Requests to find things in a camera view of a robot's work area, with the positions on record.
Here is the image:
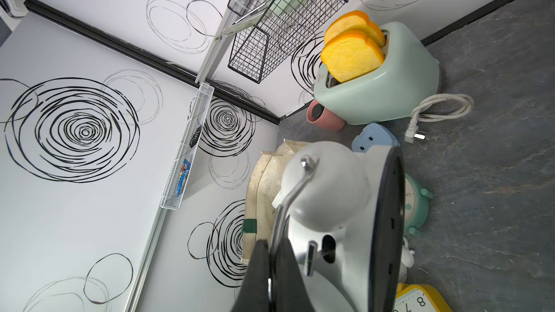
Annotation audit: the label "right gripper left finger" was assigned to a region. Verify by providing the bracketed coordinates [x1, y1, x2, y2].
[231, 240, 270, 312]

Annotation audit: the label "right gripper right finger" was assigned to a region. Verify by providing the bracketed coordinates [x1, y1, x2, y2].
[272, 238, 315, 311]

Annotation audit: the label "cream canvas tote bag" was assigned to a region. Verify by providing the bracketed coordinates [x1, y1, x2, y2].
[241, 140, 308, 264]

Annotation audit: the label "white twin bell clock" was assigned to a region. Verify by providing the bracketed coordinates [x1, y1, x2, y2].
[276, 142, 405, 311]

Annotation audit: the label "yellow rectangular clock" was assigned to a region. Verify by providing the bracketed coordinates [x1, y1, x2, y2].
[393, 283, 452, 312]

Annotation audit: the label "green round pastel clock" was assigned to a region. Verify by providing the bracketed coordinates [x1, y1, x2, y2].
[404, 173, 434, 235]

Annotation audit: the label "white purple face clock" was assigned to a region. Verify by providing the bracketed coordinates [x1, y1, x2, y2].
[398, 237, 415, 283]

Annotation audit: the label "light blue clock back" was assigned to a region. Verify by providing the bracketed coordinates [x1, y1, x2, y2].
[351, 123, 400, 153]

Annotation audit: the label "blue candy packet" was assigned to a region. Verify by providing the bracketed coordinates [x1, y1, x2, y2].
[176, 159, 191, 196]

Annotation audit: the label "black remote control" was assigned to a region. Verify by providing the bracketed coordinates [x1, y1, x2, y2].
[189, 126, 202, 148]

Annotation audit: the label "pink cup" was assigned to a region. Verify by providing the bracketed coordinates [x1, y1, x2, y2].
[306, 99, 345, 131]

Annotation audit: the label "yellow toast slice front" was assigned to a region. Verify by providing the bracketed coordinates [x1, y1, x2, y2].
[321, 30, 385, 83]

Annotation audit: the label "yellow toast slice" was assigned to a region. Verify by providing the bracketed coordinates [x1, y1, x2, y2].
[321, 30, 385, 83]
[324, 10, 386, 48]

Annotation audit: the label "mint green toaster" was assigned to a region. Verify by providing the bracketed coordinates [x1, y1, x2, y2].
[314, 22, 441, 125]

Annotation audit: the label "yellow toast slice back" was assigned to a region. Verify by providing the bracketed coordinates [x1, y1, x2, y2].
[324, 10, 386, 48]

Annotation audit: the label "mint green tongs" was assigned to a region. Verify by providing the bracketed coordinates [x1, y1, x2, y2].
[218, 0, 309, 39]

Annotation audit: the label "white wire shelf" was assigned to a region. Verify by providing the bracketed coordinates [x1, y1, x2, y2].
[160, 82, 214, 210]

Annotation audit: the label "black wire basket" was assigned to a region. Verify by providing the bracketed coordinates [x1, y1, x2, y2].
[228, 0, 348, 83]

